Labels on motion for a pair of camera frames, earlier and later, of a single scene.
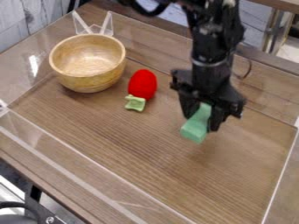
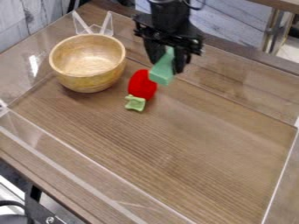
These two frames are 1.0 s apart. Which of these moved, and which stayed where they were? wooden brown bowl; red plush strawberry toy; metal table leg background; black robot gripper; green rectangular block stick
Moved: black robot gripper; green rectangular block stick
Stayed: wooden brown bowl; metal table leg background; red plush strawberry toy
